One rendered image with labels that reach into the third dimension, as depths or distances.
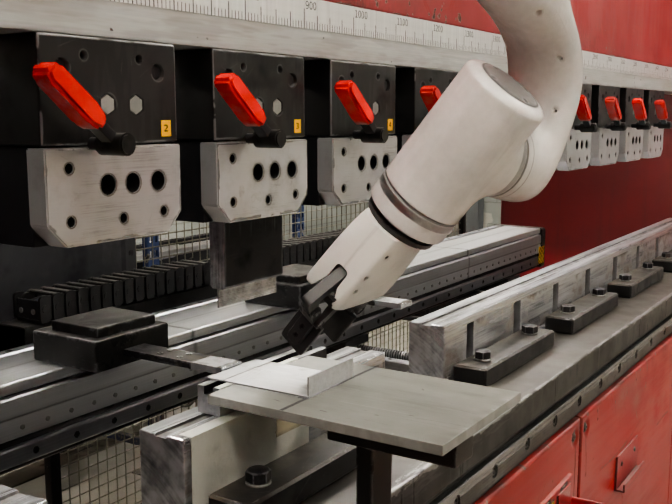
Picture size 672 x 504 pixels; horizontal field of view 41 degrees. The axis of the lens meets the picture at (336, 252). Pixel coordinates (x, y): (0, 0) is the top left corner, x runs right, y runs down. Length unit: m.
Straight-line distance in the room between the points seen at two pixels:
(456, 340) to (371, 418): 0.56
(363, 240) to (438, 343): 0.55
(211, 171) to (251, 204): 0.06
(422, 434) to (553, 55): 0.36
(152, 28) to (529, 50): 0.34
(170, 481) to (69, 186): 0.33
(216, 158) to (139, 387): 0.43
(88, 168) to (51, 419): 0.44
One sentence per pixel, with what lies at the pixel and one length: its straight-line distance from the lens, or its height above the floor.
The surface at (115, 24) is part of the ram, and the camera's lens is 0.78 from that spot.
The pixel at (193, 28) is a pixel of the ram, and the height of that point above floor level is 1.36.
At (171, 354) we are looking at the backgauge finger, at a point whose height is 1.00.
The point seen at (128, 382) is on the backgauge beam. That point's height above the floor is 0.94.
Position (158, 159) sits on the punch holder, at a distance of 0.80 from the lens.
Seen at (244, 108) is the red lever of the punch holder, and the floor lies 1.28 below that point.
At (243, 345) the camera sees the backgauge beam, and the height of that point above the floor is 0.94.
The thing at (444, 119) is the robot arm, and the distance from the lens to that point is 0.79.
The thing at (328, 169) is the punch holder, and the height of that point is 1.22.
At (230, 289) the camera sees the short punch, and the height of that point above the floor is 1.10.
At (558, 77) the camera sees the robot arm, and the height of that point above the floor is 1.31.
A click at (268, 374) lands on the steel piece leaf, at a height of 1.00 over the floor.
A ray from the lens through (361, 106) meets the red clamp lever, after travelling 1.00.
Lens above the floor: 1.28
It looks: 9 degrees down
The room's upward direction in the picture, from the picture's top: straight up
